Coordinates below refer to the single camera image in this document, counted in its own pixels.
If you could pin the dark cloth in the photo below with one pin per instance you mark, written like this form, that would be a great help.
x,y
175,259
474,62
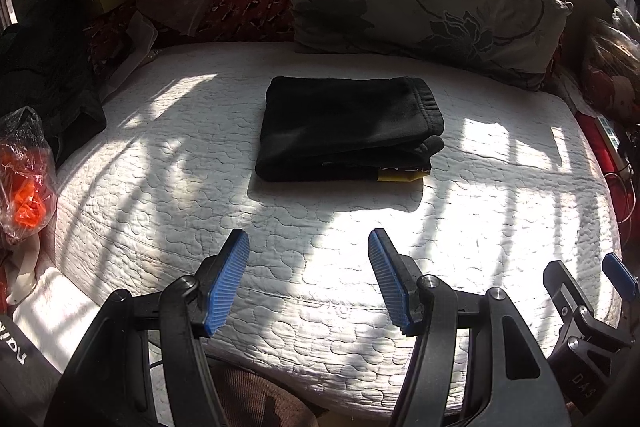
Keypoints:
x,y
45,72

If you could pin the grey floral pillow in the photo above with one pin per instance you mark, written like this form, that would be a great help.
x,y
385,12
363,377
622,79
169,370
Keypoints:
x,y
420,2

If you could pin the black bag with white print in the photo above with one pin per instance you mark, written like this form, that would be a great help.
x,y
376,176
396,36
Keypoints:
x,y
25,357

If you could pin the black pants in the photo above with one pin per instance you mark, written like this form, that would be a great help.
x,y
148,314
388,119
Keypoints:
x,y
345,127

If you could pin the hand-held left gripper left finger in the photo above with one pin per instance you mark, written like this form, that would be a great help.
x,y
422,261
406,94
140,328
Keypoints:
x,y
227,287

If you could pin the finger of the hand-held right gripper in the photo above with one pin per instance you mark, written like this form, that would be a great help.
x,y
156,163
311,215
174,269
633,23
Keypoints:
x,y
562,287
621,279

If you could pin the power strip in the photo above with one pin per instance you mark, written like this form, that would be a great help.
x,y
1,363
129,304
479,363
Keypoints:
x,y
607,132

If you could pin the plastic bag of plush items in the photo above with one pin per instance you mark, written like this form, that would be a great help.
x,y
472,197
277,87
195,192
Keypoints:
x,y
612,72

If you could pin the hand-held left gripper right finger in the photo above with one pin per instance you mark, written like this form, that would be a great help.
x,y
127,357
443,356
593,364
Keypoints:
x,y
390,287

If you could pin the clear plastic bag orange contents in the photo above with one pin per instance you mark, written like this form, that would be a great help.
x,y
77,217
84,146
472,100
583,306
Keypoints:
x,y
27,177

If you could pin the white quilted mattress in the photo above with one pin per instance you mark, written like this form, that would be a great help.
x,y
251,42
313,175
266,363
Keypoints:
x,y
200,187

